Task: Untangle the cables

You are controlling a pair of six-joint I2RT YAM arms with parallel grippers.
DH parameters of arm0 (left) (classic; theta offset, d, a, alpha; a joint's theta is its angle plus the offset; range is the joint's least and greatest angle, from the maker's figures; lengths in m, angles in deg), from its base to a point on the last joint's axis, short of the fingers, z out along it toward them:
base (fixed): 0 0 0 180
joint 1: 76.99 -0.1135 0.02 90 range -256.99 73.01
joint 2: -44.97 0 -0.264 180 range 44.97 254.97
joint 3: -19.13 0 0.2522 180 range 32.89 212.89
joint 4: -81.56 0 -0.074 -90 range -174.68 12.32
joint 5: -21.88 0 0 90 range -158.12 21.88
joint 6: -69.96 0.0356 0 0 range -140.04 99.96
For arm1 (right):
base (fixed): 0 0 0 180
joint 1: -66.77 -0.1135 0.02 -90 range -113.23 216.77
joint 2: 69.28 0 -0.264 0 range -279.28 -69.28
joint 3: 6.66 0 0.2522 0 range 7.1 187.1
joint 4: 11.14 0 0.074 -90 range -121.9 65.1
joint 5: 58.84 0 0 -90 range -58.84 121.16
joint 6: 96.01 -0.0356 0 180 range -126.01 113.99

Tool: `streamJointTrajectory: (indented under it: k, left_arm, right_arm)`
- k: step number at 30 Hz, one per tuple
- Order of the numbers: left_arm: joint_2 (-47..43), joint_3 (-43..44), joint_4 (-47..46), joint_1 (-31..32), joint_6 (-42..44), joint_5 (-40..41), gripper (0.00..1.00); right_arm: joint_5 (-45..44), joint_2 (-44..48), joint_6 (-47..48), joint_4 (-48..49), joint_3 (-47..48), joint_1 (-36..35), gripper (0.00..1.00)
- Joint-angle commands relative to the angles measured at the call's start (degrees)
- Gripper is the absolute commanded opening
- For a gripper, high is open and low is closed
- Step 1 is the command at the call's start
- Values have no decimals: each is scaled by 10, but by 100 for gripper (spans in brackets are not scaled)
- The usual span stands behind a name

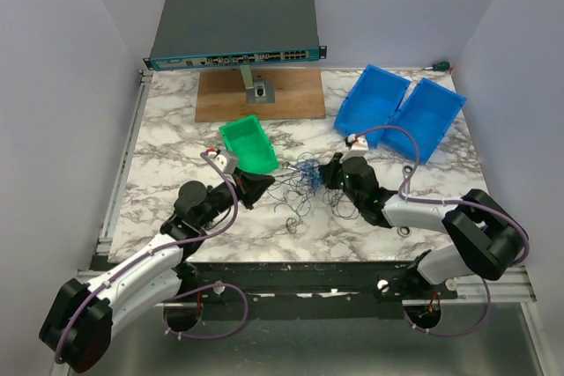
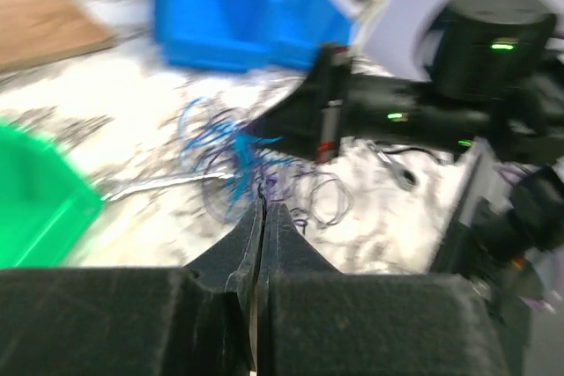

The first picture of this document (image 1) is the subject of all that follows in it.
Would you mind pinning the silver combination wrench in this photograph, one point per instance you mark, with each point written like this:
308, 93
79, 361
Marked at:
290, 167

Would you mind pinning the blue plastic bin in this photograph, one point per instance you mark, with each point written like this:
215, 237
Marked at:
373, 101
427, 115

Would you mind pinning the green handled screwdriver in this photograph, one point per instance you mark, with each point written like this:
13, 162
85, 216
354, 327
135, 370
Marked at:
442, 66

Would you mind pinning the wooden base board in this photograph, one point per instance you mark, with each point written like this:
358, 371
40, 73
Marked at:
290, 94

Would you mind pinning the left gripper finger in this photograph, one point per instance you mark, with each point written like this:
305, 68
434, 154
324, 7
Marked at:
255, 183
249, 199

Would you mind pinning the right blue plastic bin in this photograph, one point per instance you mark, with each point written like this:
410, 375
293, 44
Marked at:
427, 115

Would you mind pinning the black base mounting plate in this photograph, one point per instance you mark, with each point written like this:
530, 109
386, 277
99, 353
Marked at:
237, 304

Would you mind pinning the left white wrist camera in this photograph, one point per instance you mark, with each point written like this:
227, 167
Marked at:
224, 160

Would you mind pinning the aluminium frame rail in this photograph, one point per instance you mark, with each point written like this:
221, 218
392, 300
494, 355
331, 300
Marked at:
506, 288

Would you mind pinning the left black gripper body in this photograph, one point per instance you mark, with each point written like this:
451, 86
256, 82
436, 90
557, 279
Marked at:
221, 201

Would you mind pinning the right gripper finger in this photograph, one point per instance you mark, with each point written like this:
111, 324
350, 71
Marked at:
329, 169
327, 181

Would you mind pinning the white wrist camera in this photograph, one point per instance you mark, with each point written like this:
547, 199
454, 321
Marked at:
224, 160
357, 146

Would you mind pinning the silver ratchet wrench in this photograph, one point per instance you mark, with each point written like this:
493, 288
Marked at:
403, 231

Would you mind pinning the grey network switch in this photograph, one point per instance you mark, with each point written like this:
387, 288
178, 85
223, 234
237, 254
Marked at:
230, 33

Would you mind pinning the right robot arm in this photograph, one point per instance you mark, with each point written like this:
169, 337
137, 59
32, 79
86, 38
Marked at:
485, 240

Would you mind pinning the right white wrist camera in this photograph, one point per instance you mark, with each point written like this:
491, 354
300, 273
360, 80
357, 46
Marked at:
357, 146

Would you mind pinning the grey metal stand bracket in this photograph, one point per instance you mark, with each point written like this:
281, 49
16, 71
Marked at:
258, 89

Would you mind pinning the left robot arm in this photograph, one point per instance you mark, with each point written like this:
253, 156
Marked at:
84, 317

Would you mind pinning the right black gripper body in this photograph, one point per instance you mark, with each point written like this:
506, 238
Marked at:
352, 194

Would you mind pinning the left blue plastic bin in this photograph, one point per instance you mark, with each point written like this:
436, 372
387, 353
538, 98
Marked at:
373, 101

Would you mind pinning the green plastic bin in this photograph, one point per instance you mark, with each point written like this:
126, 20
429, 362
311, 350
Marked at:
247, 140

